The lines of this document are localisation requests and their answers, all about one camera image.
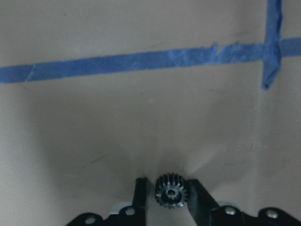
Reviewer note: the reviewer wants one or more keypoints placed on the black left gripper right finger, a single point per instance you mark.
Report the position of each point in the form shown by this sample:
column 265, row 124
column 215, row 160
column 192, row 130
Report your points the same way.
column 200, row 203

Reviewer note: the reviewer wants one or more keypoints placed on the small black bearing gear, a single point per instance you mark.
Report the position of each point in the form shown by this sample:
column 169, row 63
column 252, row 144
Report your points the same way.
column 171, row 191

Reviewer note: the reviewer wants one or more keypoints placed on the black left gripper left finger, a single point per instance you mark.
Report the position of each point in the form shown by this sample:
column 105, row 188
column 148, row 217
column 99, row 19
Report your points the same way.
column 139, row 202

